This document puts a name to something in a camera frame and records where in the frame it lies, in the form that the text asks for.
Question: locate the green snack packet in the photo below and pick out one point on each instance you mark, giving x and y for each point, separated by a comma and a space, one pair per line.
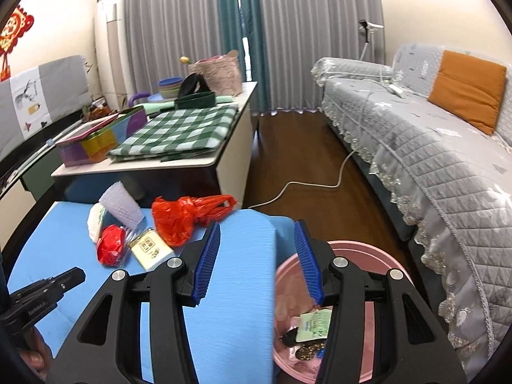
316, 324

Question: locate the grey television dust cover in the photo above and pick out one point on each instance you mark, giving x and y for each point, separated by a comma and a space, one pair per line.
68, 84

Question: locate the purple plastic item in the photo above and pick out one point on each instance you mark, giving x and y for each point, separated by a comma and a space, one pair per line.
136, 96

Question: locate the person's left hand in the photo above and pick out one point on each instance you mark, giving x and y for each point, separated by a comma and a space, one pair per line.
34, 352

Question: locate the stack of plastic bowls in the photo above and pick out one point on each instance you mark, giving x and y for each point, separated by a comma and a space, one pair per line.
170, 88

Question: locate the brown teapot ornament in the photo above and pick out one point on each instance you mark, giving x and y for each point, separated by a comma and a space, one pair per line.
98, 112

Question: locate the orange cushion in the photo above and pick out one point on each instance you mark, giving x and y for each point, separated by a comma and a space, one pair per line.
468, 88

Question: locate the black hat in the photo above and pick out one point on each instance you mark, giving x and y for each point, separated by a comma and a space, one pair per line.
192, 84

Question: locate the television cabinet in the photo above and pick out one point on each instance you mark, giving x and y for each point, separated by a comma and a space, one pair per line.
36, 168

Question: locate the grey curtain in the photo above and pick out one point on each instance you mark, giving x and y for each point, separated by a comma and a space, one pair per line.
168, 20
320, 28

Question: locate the white rod with blue clip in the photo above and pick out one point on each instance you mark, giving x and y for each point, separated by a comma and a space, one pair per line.
48, 143

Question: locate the white standing air conditioner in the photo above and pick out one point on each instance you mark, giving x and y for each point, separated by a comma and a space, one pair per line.
114, 48

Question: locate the pink lace basket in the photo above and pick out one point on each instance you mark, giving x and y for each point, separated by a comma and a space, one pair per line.
224, 74

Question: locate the small red plastic bag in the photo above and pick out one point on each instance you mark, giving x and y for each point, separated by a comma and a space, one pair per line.
110, 246

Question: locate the white stand with black clip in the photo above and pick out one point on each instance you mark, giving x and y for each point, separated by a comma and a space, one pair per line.
370, 28

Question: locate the colourful tin box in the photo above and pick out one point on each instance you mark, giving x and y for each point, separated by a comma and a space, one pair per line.
96, 144

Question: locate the teal curtain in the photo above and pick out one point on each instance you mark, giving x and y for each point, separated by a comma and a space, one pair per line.
244, 8

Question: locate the white power strip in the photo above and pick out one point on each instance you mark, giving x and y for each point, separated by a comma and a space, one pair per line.
396, 90

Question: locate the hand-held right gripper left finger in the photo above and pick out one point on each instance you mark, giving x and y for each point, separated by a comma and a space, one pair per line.
206, 264

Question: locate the sofa with grey quilted cover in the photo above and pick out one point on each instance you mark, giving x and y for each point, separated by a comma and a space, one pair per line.
420, 148

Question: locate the large red plastic bag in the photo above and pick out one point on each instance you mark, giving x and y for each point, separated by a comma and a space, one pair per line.
176, 220

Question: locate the yellow white tissue pack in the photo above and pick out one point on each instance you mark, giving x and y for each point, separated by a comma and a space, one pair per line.
150, 250

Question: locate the red knot wall ornament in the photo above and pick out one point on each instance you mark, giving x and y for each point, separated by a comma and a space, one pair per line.
16, 28

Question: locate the black and gold scrunchie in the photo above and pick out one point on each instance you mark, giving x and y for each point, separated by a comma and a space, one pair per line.
290, 338

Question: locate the green checked cloth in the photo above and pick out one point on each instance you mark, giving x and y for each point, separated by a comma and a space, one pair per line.
180, 128

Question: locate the white topped coffee table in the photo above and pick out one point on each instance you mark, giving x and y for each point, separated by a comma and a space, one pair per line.
224, 176

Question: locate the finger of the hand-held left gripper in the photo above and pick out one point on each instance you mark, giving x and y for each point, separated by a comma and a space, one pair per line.
64, 282

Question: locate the pink plastic basin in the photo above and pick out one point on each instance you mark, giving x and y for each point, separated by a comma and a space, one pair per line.
288, 288

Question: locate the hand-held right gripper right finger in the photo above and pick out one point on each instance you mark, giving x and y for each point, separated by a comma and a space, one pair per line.
308, 260

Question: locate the white packet with green print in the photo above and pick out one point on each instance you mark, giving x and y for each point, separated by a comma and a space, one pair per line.
96, 224

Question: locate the dark green tray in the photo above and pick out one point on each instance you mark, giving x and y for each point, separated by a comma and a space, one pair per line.
196, 100

